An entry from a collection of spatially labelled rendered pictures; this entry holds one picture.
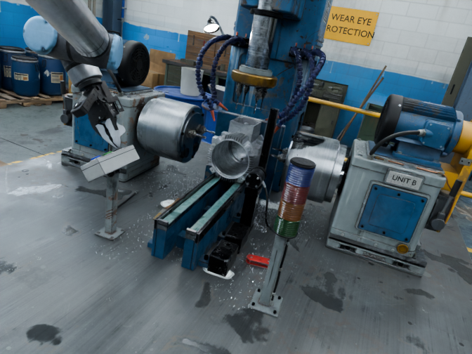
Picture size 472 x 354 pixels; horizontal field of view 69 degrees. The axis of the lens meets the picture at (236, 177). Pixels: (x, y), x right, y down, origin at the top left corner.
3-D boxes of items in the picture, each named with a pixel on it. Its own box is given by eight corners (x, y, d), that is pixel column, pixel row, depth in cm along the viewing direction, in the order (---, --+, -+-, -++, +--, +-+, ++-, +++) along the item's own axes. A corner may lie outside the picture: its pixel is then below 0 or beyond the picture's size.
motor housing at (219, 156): (221, 162, 156) (228, 121, 149) (260, 173, 151) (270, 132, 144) (204, 175, 138) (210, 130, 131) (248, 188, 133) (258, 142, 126)
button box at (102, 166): (124, 166, 112) (116, 151, 111) (140, 159, 109) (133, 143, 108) (87, 182, 96) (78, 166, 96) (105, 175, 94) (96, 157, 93)
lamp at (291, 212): (279, 207, 87) (283, 191, 85) (303, 214, 85) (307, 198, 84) (274, 217, 81) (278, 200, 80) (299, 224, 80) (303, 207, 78)
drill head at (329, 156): (269, 174, 153) (281, 120, 144) (362, 201, 144) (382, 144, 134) (254, 194, 131) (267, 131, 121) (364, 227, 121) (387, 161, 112)
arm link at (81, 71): (81, 61, 98) (59, 76, 102) (89, 78, 99) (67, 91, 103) (102, 61, 106) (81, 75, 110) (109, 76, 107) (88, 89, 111)
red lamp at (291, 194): (283, 191, 85) (287, 175, 84) (307, 198, 84) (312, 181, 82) (278, 200, 80) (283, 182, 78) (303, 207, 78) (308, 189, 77)
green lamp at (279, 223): (275, 223, 89) (279, 207, 87) (298, 230, 87) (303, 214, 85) (270, 233, 83) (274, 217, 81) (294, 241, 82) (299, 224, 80)
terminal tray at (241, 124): (235, 132, 149) (238, 116, 147) (258, 138, 147) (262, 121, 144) (226, 138, 139) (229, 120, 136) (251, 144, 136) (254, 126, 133)
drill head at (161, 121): (140, 138, 169) (143, 87, 159) (208, 157, 160) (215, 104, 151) (107, 150, 146) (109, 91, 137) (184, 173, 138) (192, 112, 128)
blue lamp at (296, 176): (287, 175, 84) (291, 157, 82) (312, 181, 82) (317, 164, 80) (283, 182, 78) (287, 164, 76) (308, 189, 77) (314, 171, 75)
